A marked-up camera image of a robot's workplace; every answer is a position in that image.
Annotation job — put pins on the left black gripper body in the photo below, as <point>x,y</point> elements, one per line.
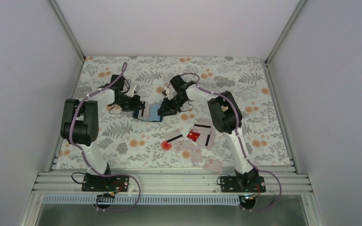
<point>127,105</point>

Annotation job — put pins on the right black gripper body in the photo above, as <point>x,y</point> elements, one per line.
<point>175,105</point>

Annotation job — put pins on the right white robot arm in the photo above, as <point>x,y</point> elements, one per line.
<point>226,118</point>

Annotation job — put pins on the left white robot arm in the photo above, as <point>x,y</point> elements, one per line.
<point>80,124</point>

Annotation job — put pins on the red credit card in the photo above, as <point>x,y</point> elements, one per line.
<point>193,135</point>

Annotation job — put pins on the floral card in middle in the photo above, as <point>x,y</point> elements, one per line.
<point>196,156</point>

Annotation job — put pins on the floral patterned table mat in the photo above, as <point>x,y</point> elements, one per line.
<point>126,142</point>

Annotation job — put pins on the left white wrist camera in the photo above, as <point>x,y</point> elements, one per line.
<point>132,91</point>

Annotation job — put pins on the floral card near rail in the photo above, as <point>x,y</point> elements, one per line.
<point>213,165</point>

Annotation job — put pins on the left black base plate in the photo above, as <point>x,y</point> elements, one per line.
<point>94,183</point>

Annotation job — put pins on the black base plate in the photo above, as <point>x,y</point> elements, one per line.
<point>94,183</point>
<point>228,184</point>

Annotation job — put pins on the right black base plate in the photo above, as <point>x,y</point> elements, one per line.
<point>228,184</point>

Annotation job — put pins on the aluminium rail frame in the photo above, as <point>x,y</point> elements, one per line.
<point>183,181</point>

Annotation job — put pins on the grey slotted cable duct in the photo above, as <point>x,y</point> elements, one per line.
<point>127,199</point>

